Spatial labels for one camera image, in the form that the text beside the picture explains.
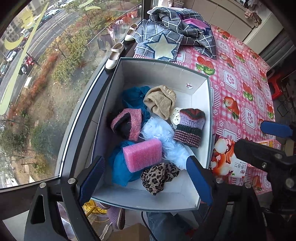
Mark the leopard print scarf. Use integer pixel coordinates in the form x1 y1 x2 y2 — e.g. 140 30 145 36
140 163 180 195

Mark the light blue fluffy fabric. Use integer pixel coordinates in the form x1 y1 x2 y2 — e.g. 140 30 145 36
140 115 193 170

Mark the pink foam sponge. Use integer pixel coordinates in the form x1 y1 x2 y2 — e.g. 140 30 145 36
122 138 162 173

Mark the blue mesh cloth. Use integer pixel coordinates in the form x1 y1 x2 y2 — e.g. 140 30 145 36
108 86 152 187

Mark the yellow printed leaflet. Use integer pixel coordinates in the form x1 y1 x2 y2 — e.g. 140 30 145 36
257 139 281 150

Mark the pink strawberry paw tablecloth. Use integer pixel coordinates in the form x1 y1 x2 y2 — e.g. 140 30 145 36
171 24 282 195

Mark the red plastic stool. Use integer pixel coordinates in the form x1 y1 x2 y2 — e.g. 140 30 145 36
268 72 286 100

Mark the strawberry printed paper bag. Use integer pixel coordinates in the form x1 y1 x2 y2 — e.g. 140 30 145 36
209 136 247 178

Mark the blue jeans leg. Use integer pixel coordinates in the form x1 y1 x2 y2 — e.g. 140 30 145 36
146 212 193 241

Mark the purple slipper on floor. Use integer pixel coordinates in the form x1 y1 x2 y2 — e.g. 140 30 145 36
97 202 125 230

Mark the purple striped knitted hat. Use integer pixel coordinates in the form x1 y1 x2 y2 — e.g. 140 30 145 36
173 108 206 148

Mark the cardboard box on floor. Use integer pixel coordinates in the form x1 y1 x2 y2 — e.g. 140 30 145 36
108 223 150 241

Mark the white polka dot cloth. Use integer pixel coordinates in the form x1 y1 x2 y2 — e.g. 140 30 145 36
169 107 181 129

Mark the beige knitted hat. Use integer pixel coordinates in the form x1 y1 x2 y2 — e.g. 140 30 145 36
143 85 177 120

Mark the grey storage box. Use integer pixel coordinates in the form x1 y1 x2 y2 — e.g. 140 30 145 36
92 58 213 212

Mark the pink black knitted hat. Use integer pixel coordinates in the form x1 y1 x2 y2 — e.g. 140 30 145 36
110 108 142 142

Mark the dark plaid star blanket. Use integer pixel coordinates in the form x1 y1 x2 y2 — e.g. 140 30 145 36
132 7 216 62

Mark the cream shoe far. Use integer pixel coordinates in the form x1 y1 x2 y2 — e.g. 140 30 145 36
124 24 138 42

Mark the cream shoe near window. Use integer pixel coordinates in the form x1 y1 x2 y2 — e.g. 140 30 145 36
105 42 124 70

